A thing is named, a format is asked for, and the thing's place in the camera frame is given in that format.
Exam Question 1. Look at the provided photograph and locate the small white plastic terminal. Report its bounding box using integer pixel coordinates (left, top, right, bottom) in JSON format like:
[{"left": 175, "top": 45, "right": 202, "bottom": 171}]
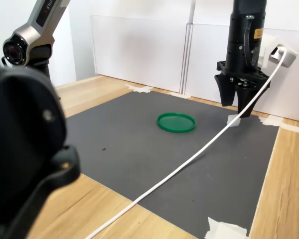
[{"left": 226, "top": 114, "right": 241, "bottom": 128}]

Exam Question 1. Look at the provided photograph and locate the round green lid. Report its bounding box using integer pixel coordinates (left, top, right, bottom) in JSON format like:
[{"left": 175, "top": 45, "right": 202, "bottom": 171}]
[{"left": 156, "top": 112, "right": 197, "bottom": 134}]

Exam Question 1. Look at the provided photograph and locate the white masking tape patch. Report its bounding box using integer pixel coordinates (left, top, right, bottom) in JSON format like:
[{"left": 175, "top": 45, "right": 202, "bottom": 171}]
[
  {"left": 168, "top": 92, "right": 191, "bottom": 99},
  {"left": 125, "top": 84, "right": 154, "bottom": 94},
  {"left": 204, "top": 216, "right": 249, "bottom": 239},
  {"left": 258, "top": 115, "right": 299, "bottom": 136}
]

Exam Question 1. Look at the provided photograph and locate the white partition panel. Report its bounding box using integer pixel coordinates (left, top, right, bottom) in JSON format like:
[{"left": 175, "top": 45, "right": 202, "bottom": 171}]
[
  {"left": 90, "top": 14, "right": 190, "bottom": 93},
  {"left": 185, "top": 23, "right": 299, "bottom": 123}
]

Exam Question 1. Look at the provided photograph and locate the dark grey mat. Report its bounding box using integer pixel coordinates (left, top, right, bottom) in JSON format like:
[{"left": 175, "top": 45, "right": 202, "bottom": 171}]
[{"left": 64, "top": 91, "right": 281, "bottom": 239}]

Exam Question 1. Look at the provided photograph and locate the black bulky device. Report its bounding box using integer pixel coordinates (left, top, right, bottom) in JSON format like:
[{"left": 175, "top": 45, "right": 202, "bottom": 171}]
[{"left": 0, "top": 37, "right": 82, "bottom": 239}]

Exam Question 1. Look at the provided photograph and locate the white camera box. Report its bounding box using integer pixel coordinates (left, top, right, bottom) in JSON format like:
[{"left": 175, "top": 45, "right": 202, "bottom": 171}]
[{"left": 260, "top": 34, "right": 298, "bottom": 69}]

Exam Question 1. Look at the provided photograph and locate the white partition joining post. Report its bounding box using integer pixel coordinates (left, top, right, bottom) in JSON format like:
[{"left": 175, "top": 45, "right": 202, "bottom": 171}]
[{"left": 180, "top": 0, "right": 196, "bottom": 95}]

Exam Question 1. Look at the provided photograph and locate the long white camera cable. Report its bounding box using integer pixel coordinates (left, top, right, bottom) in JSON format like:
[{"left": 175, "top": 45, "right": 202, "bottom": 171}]
[{"left": 84, "top": 49, "right": 288, "bottom": 239}]

